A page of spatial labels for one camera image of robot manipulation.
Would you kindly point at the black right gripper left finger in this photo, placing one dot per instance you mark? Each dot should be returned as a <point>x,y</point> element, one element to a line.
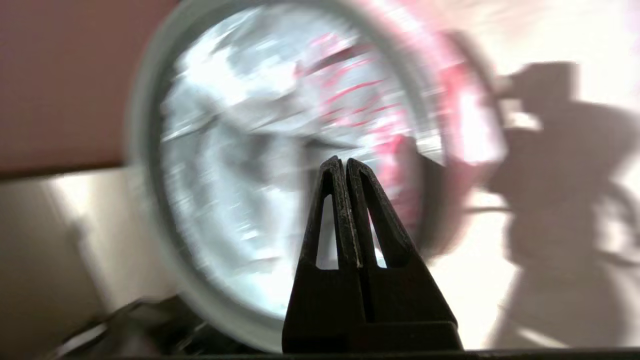
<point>320,305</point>

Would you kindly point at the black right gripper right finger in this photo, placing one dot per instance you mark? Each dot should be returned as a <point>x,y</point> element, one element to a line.
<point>405,305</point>

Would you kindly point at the translucent white trash bag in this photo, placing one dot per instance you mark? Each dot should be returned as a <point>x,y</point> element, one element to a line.
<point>240,175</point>

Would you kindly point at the black robot base chassis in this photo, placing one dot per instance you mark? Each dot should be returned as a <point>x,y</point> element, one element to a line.
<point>125,330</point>

